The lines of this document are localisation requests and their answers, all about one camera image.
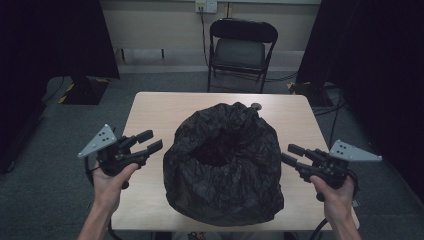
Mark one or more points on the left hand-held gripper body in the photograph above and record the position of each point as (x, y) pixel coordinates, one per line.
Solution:
(111, 156)

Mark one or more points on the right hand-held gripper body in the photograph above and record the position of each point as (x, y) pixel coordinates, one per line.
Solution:
(330, 166)

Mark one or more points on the black plastic garbage bag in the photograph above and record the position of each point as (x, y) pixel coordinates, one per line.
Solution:
(223, 186)

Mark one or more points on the person's left hand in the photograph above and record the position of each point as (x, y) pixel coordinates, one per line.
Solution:
(110, 190)

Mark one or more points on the person's right hand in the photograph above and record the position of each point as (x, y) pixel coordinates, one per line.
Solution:
(336, 200)

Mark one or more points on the small round dark object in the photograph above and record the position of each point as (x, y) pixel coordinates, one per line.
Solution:
(256, 106)

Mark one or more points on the black stand base striped tape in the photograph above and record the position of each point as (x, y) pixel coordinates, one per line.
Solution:
(308, 91)
(85, 91)

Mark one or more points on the black curtain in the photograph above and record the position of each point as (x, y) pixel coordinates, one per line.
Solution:
(376, 66)
(40, 50)

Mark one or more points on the black folding chair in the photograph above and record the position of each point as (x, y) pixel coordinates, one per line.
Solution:
(240, 53)

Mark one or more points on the white wall outlet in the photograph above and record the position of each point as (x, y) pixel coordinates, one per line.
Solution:
(206, 6)

